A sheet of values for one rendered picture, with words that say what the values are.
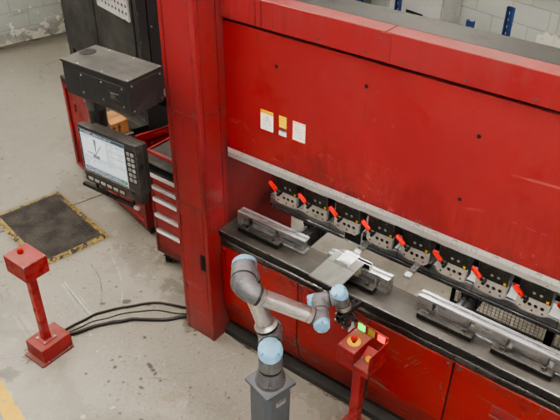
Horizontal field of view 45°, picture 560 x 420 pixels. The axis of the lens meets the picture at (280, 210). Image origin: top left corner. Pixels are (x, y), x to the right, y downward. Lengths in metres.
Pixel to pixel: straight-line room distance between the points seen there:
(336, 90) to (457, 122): 0.62
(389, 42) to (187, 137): 1.32
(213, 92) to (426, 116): 1.20
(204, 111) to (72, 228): 2.44
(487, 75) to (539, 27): 4.93
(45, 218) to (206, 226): 2.26
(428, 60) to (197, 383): 2.50
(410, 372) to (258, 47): 1.88
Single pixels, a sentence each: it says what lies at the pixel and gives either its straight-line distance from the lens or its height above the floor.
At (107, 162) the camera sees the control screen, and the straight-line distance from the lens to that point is 3.78.
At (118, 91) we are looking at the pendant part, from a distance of 3.50.
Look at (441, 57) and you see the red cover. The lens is 2.91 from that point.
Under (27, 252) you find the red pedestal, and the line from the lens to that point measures 4.30.
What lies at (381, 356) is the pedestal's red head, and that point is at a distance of 3.55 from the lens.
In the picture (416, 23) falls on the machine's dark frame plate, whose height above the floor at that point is 2.30.
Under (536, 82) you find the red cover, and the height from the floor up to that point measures 2.25.
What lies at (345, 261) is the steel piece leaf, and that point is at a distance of 3.68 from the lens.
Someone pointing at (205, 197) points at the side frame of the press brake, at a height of 1.16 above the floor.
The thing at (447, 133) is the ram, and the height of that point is 1.92.
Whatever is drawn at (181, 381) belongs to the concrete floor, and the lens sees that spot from 4.42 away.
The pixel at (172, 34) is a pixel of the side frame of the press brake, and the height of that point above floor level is 2.09.
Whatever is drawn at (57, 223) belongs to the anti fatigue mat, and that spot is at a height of 0.01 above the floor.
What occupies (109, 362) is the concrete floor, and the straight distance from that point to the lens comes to 4.61.
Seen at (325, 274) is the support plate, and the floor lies 1.00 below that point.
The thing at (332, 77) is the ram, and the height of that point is 2.01.
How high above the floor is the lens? 3.30
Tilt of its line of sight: 35 degrees down
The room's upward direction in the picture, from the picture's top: 1 degrees clockwise
